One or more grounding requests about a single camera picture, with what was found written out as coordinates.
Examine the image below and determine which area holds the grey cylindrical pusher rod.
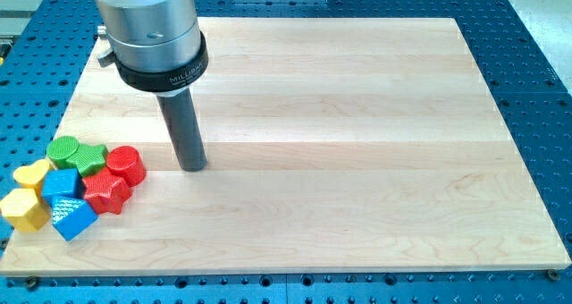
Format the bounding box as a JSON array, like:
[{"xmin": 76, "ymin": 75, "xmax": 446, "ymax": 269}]
[{"xmin": 157, "ymin": 88, "xmax": 206, "ymax": 172}]

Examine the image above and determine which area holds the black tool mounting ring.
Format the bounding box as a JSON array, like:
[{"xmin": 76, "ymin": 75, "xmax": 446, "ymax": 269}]
[{"xmin": 97, "ymin": 25, "xmax": 209, "ymax": 93}]

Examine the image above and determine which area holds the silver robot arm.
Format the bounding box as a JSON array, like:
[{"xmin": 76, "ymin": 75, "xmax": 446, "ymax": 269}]
[{"xmin": 95, "ymin": 0, "xmax": 209, "ymax": 172}]

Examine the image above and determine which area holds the light wooden board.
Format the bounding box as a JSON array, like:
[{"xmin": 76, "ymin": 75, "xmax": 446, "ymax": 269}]
[{"xmin": 1, "ymin": 17, "xmax": 571, "ymax": 276}]

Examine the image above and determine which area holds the red cylinder block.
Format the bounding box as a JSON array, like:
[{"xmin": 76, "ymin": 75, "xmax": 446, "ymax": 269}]
[{"xmin": 106, "ymin": 146, "xmax": 147, "ymax": 187}]

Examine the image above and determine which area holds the green star block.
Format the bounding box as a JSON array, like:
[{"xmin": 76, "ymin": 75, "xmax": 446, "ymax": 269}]
[{"xmin": 66, "ymin": 143, "xmax": 108, "ymax": 177}]

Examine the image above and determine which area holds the green cylinder block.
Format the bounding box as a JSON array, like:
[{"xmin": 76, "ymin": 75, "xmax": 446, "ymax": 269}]
[{"xmin": 46, "ymin": 136, "xmax": 80, "ymax": 169}]

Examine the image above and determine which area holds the red star block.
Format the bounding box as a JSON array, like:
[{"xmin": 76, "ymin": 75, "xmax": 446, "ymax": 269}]
[{"xmin": 82, "ymin": 167, "xmax": 132, "ymax": 215}]

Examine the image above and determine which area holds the blue perforated table plate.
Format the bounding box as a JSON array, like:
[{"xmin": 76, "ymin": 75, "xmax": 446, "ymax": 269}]
[{"xmin": 1, "ymin": 0, "xmax": 571, "ymax": 303}]

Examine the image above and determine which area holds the blue cube block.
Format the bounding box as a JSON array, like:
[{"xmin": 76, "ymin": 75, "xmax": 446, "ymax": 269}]
[{"xmin": 41, "ymin": 168, "xmax": 85, "ymax": 206}]

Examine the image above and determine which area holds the yellow heart block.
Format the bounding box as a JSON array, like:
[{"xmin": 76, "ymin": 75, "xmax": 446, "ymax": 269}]
[{"xmin": 13, "ymin": 158, "xmax": 53, "ymax": 196}]

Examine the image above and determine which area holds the blue triangle block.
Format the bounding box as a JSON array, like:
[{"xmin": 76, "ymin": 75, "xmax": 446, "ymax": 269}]
[{"xmin": 52, "ymin": 197, "xmax": 98, "ymax": 241}]

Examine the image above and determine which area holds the yellow hexagon block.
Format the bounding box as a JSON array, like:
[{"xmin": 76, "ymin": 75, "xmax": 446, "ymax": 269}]
[{"xmin": 1, "ymin": 188, "xmax": 51, "ymax": 232}]

